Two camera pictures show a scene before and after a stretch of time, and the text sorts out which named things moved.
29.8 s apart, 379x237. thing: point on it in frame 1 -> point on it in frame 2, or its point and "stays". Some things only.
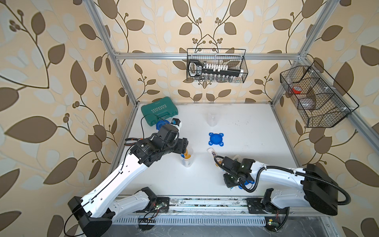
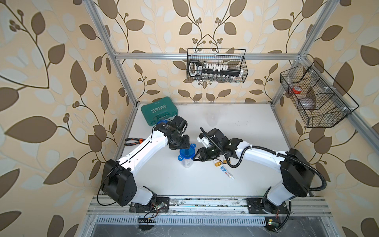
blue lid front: x=246 y=182 -> x=188 y=153
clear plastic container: x=187 y=158 stays
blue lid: x=160 y=124 stays
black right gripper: x=227 y=183 -> x=203 y=154
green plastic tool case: x=161 y=109 stays
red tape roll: x=296 y=90 stays
